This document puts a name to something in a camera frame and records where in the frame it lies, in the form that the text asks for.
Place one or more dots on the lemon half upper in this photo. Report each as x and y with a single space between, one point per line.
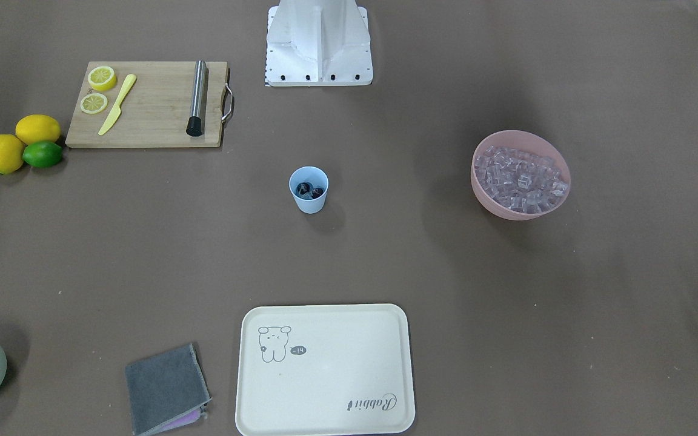
102 78

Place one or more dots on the wooden cutting board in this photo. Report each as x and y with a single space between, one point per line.
155 112

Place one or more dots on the lemon half lower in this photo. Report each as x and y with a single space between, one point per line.
93 103

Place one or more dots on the grey folded cloth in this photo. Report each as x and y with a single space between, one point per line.
166 391

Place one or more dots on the pink bowl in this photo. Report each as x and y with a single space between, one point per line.
523 141

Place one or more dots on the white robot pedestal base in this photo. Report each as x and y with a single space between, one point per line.
318 44

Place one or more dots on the yellow plastic knife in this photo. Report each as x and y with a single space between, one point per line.
116 108

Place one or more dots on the green lime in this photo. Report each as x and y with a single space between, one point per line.
42 154

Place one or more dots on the lemon half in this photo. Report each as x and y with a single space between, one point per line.
93 103
102 78

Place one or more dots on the cream rabbit tray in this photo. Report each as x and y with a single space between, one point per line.
325 370

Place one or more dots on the dark red cherries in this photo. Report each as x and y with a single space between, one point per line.
308 191

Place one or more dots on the yellow lemon outer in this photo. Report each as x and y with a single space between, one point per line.
11 149

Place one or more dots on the pile of clear ice cubes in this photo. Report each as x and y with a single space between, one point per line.
518 181

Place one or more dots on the steel muddler black tip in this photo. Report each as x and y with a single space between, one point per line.
196 120

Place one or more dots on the yellow lemon near board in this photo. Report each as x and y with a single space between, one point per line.
37 127

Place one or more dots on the light blue plastic cup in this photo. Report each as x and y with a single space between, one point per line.
315 176

